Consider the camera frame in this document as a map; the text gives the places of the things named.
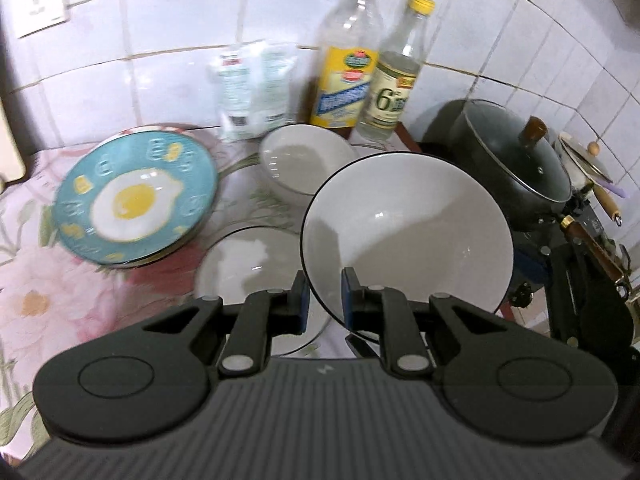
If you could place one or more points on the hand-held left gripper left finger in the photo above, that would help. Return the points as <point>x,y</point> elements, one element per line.
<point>301,305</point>

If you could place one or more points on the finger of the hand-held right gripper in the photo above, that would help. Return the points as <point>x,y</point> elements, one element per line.
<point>530,266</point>

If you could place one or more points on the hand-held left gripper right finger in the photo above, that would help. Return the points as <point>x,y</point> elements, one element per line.
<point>348,302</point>

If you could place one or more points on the white bowl dark rim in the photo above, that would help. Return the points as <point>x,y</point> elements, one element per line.
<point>405,220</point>
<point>305,160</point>
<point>240,270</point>

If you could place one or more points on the blue fried egg plate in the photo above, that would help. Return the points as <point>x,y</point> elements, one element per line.
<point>135,200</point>

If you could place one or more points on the cream small pot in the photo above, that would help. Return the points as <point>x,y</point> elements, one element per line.
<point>575,175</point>

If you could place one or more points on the glass pot lid wooden knob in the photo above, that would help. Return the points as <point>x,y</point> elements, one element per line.
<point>510,150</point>

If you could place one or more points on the cream pot lid wooden knob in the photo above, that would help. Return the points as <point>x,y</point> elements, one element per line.
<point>587,157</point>

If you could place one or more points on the clear vinegar bottle yellow cap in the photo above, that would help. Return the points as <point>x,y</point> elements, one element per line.
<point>395,90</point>

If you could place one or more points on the white salt bag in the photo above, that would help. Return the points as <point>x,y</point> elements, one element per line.
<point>250,90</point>

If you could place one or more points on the yellow label oil bottle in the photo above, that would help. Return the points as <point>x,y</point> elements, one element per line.
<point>345,80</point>

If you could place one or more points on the floral tablecloth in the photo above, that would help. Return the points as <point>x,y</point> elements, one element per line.
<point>40,300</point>

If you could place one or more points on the white cutting board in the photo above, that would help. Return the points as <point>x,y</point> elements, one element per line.
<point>10,145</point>

